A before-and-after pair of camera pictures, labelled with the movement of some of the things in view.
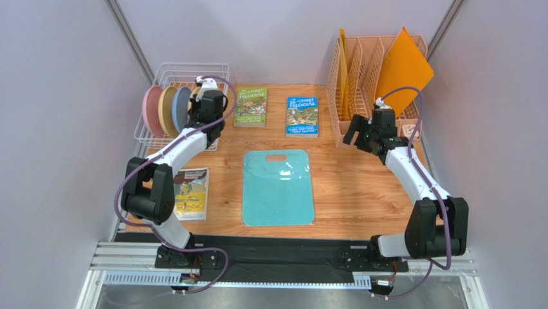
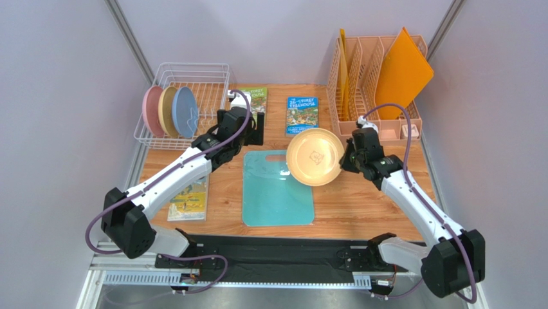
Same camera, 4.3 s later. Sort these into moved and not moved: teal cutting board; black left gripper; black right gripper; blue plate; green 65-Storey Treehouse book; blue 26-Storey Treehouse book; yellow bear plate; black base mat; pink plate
Moved: black left gripper; black right gripper; yellow bear plate
Not moved: pink plate; teal cutting board; blue plate; blue 26-Storey Treehouse book; black base mat; green 65-Storey Treehouse book
